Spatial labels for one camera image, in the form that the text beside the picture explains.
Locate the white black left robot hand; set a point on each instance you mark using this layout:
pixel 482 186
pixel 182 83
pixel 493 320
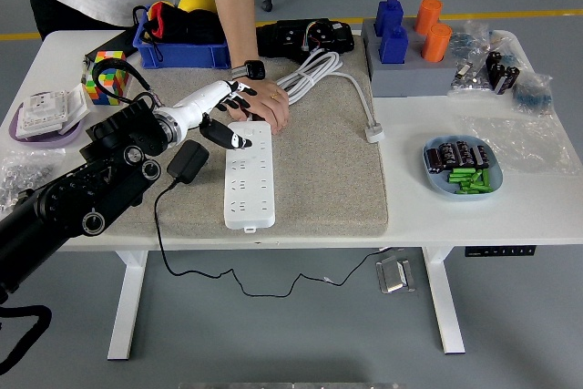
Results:
pixel 200 102

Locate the person's left hand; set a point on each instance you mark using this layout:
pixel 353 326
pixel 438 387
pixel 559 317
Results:
pixel 271 109

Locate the black plug adapter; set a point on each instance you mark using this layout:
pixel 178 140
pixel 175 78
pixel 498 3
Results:
pixel 187 161

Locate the white power strip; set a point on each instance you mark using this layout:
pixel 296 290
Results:
pixel 248 207

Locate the person's left forearm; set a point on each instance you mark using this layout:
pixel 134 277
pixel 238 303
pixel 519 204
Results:
pixel 234 11

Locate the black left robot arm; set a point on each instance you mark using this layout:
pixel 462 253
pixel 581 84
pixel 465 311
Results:
pixel 68 197

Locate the black wrist watch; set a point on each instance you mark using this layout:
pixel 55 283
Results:
pixel 252 70

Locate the blue plastic bin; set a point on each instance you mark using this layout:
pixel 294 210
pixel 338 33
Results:
pixel 182 55

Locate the black electronic device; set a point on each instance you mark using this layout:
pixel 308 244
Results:
pixel 291 38

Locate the black red cloth bag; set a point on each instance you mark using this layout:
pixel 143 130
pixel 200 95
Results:
pixel 191 27

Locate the grey-brown mat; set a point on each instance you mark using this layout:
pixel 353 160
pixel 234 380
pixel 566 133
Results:
pixel 319 179

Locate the multicolour puzzle cube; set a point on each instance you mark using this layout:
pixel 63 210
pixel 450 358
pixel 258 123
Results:
pixel 114 81

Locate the yellow ball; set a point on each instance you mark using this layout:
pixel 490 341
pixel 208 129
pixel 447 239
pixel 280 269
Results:
pixel 197 1

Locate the black flat bar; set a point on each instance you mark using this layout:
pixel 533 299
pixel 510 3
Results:
pixel 114 43

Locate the blue bottle-shaped block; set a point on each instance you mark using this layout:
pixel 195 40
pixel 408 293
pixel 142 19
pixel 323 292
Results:
pixel 394 47
pixel 388 15

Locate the grey block holder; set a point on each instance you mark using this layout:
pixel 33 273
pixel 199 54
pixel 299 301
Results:
pixel 410 79

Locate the purple plate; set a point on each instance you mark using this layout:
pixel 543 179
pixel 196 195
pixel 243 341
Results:
pixel 41 140

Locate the black cylindrical capacitor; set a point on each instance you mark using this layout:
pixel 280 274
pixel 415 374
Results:
pixel 499 78
pixel 448 154
pixel 493 63
pixel 435 160
pixel 464 152
pixel 511 79
pixel 480 156

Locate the orange cylinder block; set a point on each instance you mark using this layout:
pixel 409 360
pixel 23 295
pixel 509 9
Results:
pixel 428 15
pixel 436 45

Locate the light blue plate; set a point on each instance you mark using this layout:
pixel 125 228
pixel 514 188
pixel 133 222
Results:
pixel 437 186

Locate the clear bag of screws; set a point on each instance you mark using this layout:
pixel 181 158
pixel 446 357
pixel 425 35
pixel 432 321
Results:
pixel 27 175

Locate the green small cylinder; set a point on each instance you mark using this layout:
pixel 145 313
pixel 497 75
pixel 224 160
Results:
pixel 459 178
pixel 473 190
pixel 477 177
pixel 461 172
pixel 486 178

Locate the clear bag of metal parts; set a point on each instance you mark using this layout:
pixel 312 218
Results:
pixel 471 81

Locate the metal floor pedal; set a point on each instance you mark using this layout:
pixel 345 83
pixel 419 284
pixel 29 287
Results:
pixel 394 275

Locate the white table leg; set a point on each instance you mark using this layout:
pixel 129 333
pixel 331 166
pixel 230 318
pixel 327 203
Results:
pixel 444 298
pixel 129 298

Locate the clear bag of blue resistors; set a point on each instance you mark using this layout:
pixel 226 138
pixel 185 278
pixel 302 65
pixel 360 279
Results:
pixel 469 43

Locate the small clear plastic bag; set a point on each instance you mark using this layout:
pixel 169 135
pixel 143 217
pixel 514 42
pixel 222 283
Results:
pixel 503 43

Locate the large empty clear bag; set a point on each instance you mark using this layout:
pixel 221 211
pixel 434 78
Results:
pixel 524 145

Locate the clear bag of blue parts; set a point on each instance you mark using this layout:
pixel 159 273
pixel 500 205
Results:
pixel 533 95

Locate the black table control panel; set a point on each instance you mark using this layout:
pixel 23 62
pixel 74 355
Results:
pixel 500 251

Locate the white wall socket panel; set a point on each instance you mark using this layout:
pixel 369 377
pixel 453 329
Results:
pixel 41 111
pixel 78 102

